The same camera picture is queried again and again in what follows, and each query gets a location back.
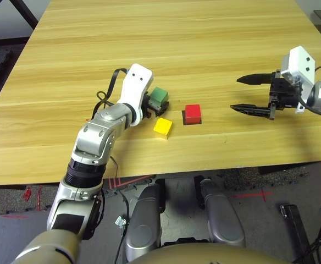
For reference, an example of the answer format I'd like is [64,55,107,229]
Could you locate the speckled foam mat piece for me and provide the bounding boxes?
[222,166,309,190]
[0,186,59,214]

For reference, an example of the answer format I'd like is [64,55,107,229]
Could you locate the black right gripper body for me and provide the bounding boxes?
[267,70,301,120]

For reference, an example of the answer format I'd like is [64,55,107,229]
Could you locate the tan robot torso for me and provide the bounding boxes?
[127,243,296,264]

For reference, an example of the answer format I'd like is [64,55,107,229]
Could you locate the black square pad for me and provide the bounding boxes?
[181,109,204,127]

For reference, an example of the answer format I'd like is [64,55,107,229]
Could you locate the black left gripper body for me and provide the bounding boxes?
[142,92,158,120]

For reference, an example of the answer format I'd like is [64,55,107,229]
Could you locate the robot's grey right leg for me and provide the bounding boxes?
[200,178,246,248]

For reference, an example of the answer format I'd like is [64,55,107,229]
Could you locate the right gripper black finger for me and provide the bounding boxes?
[230,103,271,119]
[236,71,274,85]

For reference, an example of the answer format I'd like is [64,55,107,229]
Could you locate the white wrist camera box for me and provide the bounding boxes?
[116,63,153,127]
[280,46,317,114]

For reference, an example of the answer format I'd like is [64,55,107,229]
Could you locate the yellow wooden block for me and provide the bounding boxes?
[153,117,174,140]

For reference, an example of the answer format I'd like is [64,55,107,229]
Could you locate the black metal floor bar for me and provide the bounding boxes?
[280,203,315,264]

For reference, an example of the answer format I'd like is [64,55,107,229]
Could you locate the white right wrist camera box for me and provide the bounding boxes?
[280,46,317,114]

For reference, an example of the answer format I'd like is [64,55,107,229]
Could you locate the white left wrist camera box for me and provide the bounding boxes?
[116,63,153,127]

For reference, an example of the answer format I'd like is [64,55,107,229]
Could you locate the red wooden block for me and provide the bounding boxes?
[183,104,202,125]

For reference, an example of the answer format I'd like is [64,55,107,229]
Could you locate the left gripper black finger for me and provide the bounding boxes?
[156,101,170,117]

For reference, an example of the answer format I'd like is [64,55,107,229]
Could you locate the robot's grey leg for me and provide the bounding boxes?
[125,183,164,262]
[200,178,246,248]

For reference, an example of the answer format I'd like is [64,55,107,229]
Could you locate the robot's grey left leg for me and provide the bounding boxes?
[125,183,164,262]

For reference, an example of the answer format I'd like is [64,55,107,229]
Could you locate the green wooden block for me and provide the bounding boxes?
[150,86,169,106]

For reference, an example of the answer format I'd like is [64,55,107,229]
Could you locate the black left wrist camera cable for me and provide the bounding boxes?
[91,68,130,119]

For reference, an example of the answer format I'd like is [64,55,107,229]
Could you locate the black metal table frame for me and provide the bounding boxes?
[0,0,39,30]

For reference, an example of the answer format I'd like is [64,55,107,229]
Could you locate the thin hanging arm cable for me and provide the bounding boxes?
[109,156,131,264]

